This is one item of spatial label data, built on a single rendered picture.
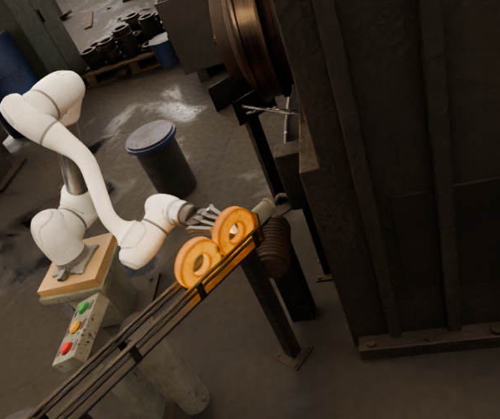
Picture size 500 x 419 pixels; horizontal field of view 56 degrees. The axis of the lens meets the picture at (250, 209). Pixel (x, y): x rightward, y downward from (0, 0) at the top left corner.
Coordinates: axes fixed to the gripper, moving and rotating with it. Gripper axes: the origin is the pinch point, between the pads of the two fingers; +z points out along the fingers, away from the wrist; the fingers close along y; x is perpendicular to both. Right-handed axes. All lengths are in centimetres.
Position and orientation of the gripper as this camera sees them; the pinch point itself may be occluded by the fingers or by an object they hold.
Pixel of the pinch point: (227, 226)
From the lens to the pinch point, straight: 144.7
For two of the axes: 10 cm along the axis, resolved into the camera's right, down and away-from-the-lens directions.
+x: -3.8, -7.4, -5.6
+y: -6.1, 6.5, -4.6
